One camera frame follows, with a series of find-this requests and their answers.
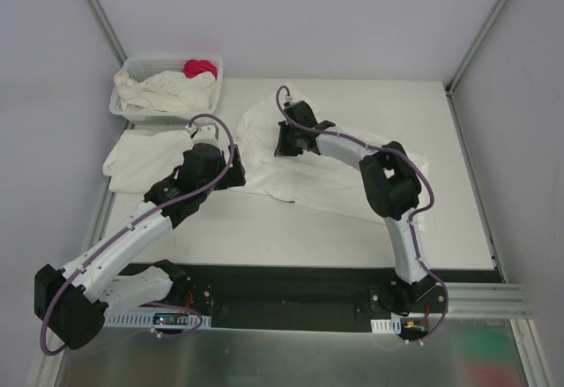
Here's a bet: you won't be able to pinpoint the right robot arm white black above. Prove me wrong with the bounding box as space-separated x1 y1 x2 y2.
274 100 435 312

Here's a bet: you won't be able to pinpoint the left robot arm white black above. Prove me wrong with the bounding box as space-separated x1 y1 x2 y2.
33 143 245 356

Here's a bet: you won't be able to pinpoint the folded white t shirt stack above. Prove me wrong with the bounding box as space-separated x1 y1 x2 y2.
102 130 193 194

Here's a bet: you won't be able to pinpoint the white plastic laundry basket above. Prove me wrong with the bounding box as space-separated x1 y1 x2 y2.
109 56 224 124

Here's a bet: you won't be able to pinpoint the cream clothes in basket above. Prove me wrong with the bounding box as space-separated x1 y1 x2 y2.
114 70 217 114

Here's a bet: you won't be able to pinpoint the red garment in basket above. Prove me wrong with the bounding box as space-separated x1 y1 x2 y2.
182 59 219 79

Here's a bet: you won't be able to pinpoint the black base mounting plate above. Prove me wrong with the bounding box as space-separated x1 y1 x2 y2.
118 261 449 331

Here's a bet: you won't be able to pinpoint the left white cable duct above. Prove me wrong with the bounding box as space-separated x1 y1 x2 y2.
105 310 212 330

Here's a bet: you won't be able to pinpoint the white cable duct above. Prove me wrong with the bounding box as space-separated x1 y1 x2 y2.
105 310 212 330
370 319 402 335

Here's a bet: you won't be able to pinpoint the right white cable duct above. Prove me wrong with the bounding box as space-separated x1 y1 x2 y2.
370 319 402 335

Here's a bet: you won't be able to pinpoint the aluminium rail front right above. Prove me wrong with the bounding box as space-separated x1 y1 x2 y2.
447 282 532 319

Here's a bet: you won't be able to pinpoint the left aluminium frame post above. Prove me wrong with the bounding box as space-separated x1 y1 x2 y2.
84 0 128 65

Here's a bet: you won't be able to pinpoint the aluminium frame post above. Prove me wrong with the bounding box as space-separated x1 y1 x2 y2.
84 0 128 65
445 0 511 97

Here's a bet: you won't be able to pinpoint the right aluminium frame post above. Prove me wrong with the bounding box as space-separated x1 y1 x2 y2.
445 0 511 97

